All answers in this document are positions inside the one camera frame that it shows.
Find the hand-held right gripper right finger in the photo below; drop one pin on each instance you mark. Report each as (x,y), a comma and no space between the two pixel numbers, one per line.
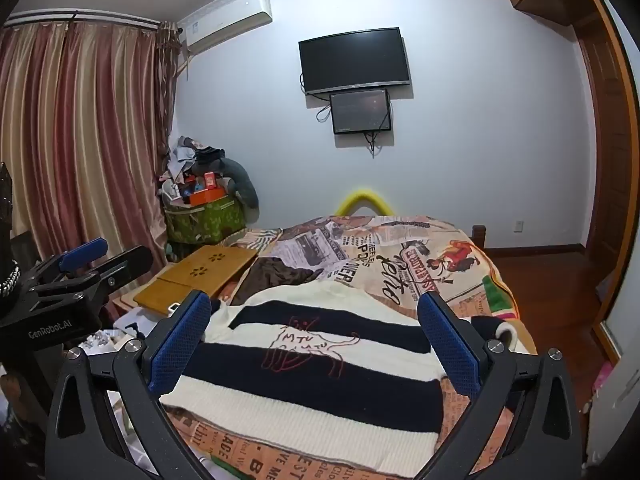
(450,345)

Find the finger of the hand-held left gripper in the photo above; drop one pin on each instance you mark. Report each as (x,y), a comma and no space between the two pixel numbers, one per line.
(82,252)
(125,262)

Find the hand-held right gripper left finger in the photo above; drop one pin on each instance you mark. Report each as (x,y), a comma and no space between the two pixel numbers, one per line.
(180,345)

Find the navy and white striped sweater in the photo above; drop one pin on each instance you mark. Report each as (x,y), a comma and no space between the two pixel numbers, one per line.
(300,360)

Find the pile of clothes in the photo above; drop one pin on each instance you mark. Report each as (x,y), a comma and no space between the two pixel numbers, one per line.
(175,165)

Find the white bedside table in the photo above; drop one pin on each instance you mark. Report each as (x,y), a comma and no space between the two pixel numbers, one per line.
(135,320)

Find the wooden lap desk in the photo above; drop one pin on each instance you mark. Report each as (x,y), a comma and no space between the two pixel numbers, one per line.
(200,270)

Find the orange box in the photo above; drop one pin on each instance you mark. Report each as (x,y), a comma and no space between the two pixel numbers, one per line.
(205,196)

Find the striped pink curtain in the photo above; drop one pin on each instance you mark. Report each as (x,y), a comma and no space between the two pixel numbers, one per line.
(75,135)

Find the brown cloth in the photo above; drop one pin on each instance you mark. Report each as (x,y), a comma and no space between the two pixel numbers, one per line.
(275,275)

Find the printed blanket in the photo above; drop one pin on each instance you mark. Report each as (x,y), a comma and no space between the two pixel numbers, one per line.
(360,260)

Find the grey plush pillow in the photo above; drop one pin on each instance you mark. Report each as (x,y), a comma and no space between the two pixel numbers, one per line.
(245,180)

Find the yellow foam tube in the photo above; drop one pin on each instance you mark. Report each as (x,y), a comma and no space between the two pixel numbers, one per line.
(350,200)

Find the wooden door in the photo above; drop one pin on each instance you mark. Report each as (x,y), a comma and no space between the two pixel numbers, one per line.
(612,160)

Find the small black monitor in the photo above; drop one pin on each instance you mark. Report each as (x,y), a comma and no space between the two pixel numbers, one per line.
(360,111)

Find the white air conditioner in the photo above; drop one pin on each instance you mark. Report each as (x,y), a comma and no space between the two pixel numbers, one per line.
(225,20)

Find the wooden bed post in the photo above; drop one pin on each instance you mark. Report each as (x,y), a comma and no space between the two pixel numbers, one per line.
(478,236)

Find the white wall socket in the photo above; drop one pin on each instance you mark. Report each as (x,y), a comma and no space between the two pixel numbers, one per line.
(519,226)

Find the white curtain rail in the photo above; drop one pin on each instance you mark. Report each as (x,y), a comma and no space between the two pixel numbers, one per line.
(80,16)

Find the black wall television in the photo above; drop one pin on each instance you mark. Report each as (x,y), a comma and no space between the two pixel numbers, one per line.
(355,60)

